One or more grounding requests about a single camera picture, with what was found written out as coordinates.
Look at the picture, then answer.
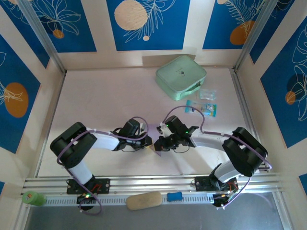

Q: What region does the blue snack packet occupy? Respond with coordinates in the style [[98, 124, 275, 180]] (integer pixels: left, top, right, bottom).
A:
[[184, 99, 218, 118]]

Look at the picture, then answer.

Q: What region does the small clear plastic bag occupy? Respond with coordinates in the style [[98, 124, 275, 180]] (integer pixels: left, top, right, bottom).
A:
[[199, 88, 218, 100]]

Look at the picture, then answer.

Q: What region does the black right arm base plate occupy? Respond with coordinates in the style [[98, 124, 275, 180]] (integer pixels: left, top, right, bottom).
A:
[[195, 176, 216, 192]]

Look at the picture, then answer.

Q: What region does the blue bone-shaped piece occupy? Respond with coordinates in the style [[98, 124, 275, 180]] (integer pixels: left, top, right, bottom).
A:
[[166, 191, 183, 202]]

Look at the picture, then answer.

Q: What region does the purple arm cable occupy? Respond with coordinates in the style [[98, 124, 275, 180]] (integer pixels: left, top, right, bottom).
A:
[[162, 105, 273, 211], [56, 116, 149, 216]]

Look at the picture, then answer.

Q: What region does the beige oval block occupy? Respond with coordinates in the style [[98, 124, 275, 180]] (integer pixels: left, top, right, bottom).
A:
[[125, 191, 163, 211]]

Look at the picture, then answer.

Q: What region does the slotted grey cable duct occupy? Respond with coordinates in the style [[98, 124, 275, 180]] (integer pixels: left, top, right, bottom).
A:
[[44, 193, 214, 207]]

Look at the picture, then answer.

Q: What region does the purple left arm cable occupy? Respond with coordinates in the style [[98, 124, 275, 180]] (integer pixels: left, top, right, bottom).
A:
[[56, 116, 149, 216]]

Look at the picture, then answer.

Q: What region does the aluminium side rail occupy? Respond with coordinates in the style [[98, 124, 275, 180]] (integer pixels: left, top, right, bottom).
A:
[[230, 69, 268, 172], [35, 70, 67, 178]]

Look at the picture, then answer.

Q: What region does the aluminium mounting rail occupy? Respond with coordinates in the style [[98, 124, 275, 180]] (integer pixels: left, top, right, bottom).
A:
[[23, 174, 285, 192]]

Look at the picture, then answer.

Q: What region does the purple paper sheet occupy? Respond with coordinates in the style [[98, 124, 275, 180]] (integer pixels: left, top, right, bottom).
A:
[[143, 123, 165, 158]]

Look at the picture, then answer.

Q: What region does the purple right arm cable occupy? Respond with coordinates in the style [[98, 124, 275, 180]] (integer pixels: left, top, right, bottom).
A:
[[162, 105, 273, 211]]

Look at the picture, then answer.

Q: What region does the mint green zip pouch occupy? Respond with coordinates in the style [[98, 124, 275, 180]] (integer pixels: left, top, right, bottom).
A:
[[155, 55, 207, 101]]

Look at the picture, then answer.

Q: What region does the aluminium corner post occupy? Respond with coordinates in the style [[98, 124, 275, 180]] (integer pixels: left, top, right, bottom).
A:
[[18, 0, 67, 74], [233, 0, 274, 72]]

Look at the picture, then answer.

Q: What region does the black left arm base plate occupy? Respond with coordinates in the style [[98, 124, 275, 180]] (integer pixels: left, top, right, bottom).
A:
[[66, 178, 111, 195]]

